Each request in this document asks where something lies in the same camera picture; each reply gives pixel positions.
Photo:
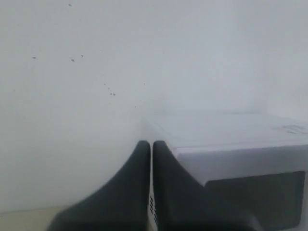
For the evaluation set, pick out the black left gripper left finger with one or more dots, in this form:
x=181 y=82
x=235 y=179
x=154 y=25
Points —
x=119 y=205

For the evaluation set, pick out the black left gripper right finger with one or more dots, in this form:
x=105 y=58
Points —
x=182 y=204

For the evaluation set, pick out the white microwave door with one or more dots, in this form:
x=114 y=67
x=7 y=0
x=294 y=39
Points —
x=269 y=182

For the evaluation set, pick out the white Midea microwave oven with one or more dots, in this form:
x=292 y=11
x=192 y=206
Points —
x=186 y=134

